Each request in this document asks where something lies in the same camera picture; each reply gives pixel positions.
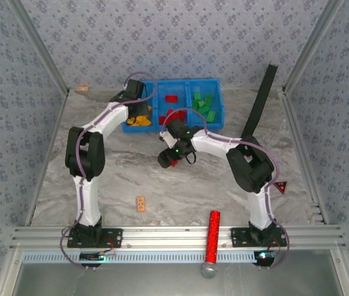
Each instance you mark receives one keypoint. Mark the curved yellow lego brick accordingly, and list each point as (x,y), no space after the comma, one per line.
(149,109)
(144,122)

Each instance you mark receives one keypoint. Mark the red lego brick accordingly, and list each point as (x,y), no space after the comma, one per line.
(170,112)
(173,162)
(179,116)
(171,98)
(164,120)

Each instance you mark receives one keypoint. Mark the green lego brick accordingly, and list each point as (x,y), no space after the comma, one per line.
(211,116)
(206,110)
(202,104)
(195,105)
(197,96)
(208,98)

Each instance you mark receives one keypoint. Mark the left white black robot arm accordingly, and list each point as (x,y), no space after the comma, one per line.
(86,197)

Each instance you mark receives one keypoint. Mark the blue three-compartment bin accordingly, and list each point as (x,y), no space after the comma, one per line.
(180,89)

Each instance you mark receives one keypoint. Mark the red glitter microphone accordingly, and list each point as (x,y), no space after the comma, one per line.
(213,234)

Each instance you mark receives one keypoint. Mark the black flat bar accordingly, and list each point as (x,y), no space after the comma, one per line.
(261,101)

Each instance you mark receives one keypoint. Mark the red triangle warning sticker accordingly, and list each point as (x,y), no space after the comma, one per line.
(280,187)

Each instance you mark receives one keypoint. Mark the grey metal panel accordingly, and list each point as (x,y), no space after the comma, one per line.
(150,280)

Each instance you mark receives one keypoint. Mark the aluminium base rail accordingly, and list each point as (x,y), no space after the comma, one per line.
(168,237)

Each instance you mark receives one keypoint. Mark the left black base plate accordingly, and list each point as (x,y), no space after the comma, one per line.
(116,237)

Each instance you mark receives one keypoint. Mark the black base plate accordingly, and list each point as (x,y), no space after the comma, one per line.
(237,237)
(116,237)

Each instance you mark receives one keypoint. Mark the aluminium side rail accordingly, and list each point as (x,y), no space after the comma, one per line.
(291,108)
(48,154)

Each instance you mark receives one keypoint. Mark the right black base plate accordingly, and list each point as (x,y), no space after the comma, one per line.
(237,237)

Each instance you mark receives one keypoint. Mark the aluminium frame post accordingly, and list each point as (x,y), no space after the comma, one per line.
(311,46)
(41,46)

